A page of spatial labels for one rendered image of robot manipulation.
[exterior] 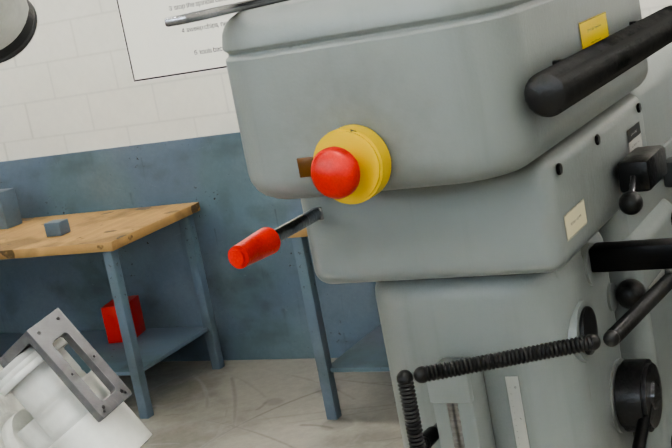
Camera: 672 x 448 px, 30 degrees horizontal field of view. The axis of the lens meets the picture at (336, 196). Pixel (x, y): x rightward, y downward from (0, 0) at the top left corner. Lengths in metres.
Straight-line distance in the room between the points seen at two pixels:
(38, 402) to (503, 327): 0.41
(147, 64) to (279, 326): 1.51
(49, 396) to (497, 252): 0.38
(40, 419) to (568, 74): 0.47
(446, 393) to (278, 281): 5.30
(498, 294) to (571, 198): 0.11
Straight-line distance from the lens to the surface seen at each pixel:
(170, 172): 6.58
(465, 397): 1.12
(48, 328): 0.96
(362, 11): 0.96
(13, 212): 6.95
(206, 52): 6.33
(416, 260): 1.09
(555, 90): 0.95
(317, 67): 0.99
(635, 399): 1.23
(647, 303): 1.11
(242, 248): 1.01
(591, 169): 1.15
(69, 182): 6.99
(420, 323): 1.15
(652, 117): 1.42
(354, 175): 0.94
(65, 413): 0.97
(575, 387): 1.16
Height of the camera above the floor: 1.91
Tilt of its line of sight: 10 degrees down
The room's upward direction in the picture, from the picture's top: 11 degrees counter-clockwise
